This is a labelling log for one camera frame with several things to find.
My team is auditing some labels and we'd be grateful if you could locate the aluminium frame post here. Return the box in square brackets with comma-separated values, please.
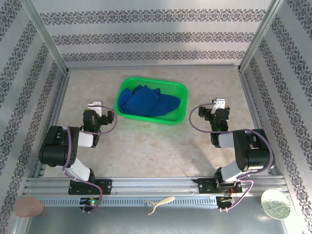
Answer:
[239, 0, 285, 72]
[23, 0, 70, 72]

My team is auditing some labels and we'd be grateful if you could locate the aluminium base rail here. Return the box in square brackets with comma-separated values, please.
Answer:
[68, 64, 241, 71]
[239, 70, 283, 176]

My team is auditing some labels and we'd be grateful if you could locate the green plastic basket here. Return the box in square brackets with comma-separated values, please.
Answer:
[114, 77, 189, 125]

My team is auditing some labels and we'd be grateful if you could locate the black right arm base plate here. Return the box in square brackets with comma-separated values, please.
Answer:
[197, 177, 242, 195]

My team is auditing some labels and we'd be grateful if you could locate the beige plastic peeler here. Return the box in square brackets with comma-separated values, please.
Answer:
[144, 196, 176, 215]

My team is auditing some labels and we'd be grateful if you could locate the wide aluminium mounting rail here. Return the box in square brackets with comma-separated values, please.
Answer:
[23, 176, 290, 195]

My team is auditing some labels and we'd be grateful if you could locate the slotted grey cable duct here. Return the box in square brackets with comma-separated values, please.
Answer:
[39, 196, 217, 208]

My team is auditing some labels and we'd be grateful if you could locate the translucent pink cup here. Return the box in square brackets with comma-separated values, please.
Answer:
[16, 196, 44, 217]

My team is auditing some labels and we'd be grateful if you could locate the round green patterned disc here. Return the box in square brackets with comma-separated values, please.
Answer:
[261, 189, 292, 220]

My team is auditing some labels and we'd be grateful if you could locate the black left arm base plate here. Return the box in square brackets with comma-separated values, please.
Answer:
[68, 179, 113, 195]

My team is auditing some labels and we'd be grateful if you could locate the blue t-shirt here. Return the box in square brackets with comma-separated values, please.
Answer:
[118, 84, 181, 117]

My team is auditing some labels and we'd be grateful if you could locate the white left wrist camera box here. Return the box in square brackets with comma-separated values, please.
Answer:
[87, 101, 102, 117]

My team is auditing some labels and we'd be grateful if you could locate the small circuit board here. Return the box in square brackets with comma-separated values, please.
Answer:
[79, 197, 101, 205]
[216, 196, 236, 204]

